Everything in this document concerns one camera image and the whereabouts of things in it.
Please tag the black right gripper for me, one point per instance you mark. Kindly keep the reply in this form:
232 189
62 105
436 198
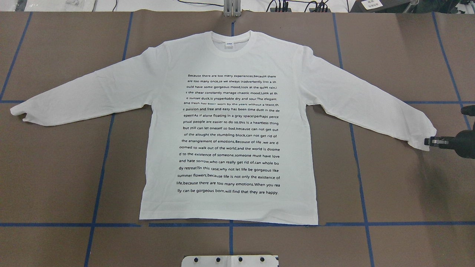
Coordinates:
464 144

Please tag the white long-sleeve printed shirt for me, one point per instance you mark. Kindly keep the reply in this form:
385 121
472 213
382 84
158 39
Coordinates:
229 135

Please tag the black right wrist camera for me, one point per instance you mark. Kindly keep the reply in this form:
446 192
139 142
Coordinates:
468 110

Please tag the aluminium frame post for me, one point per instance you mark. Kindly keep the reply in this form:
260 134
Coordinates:
232 8

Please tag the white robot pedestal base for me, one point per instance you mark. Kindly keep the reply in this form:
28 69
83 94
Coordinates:
231 261

